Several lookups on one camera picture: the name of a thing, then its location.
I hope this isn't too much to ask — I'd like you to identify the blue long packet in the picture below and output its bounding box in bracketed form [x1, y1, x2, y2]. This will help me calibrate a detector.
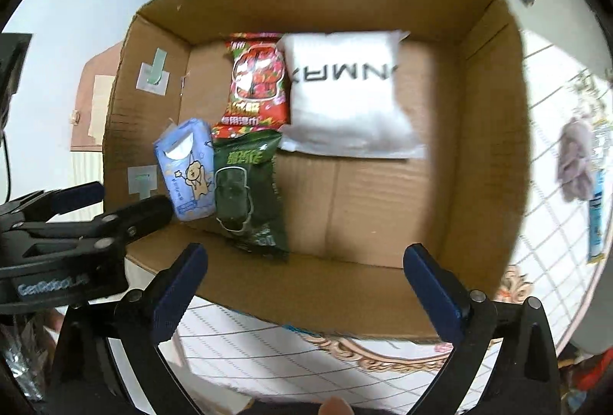
[586, 165, 610, 263]

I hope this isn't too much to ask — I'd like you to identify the grey plush toy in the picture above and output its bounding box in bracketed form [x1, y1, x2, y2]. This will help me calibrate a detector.
[556, 118, 597, 203]

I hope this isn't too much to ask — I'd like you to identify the green wet wipes pack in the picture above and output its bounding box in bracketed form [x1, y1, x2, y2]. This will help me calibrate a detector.
[211, 130, 291, 263]

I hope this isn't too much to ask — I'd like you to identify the red snack packet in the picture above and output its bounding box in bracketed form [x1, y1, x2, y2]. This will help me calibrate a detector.
[211, 32, 292, 141]

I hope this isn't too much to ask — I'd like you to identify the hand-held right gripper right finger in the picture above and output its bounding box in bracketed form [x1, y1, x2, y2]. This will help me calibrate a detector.
[403, 243, 561, 415]

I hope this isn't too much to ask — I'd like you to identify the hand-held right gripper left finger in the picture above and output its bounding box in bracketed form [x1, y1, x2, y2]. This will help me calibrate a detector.
[48, 243, 210, 415]

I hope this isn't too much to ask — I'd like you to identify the black cable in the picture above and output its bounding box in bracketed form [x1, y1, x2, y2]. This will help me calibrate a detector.
[0, 132, 14, 201]

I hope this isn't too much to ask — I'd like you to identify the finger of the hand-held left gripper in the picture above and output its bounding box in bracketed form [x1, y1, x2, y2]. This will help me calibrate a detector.
[10, 196, 174, 260]
[0, 181, 105, 230]

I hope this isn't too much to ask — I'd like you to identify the person's right hand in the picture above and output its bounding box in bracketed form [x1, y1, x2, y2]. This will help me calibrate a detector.
[320, 398, 351, 415]

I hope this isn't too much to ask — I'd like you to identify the blue tissue pack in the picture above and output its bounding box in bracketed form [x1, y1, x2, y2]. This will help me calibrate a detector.
[153, 118, 216, 222]

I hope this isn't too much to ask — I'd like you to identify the brown cardboard box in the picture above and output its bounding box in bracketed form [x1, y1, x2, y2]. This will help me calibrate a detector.
[98, 0, 532, 341]

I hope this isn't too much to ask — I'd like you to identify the white pillow pack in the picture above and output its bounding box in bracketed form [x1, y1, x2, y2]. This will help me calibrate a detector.
[277, 29, 427, 161]

